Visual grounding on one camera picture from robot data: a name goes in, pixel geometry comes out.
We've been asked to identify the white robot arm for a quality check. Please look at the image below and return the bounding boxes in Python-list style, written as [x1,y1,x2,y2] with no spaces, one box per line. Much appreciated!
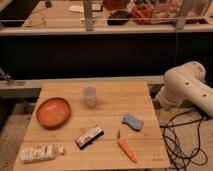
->
[156,61,213,118]

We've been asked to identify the grey metal post right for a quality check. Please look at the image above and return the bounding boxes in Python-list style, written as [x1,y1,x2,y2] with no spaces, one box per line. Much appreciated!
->
[175,0,192,30]

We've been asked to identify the orange toy carrot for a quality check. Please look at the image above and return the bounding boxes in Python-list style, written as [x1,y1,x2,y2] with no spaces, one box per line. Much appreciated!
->
[117,132,137,163]

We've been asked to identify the black and white box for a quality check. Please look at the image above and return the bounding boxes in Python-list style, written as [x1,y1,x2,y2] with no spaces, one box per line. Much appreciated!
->
[75,125,104,150]

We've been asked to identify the white paper on bench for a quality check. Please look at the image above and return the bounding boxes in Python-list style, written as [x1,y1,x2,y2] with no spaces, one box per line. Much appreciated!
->
[68,5,84,13]

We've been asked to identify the clear plastic bottle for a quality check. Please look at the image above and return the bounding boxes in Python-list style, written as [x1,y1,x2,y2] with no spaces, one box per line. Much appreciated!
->
[19,145,65,163]

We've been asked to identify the orange ceramic bowl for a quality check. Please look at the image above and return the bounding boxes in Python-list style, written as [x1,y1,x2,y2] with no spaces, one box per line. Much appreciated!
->
[36,97,71,129]

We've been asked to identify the blue sponge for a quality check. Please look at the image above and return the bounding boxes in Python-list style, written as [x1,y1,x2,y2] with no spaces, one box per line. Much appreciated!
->
[122,114,143,131]

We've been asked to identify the grey metal post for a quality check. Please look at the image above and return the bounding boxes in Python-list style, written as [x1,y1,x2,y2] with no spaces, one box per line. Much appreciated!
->
[175,0,192,30]
[83,0,93,31]

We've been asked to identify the black cables on floor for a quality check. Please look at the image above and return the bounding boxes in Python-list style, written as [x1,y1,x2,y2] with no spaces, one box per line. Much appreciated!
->
[159,107,209,171]

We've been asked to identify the orange crate on bench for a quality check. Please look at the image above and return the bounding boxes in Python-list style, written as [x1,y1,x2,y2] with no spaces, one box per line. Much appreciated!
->
[131,5,152,25]

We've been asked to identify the metal clamp at left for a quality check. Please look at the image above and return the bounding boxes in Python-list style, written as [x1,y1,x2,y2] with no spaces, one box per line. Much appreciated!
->
[0,67,25,86]

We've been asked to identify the black tray on bench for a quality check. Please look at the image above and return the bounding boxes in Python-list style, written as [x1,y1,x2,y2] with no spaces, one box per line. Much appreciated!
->
[107,10,131,26]

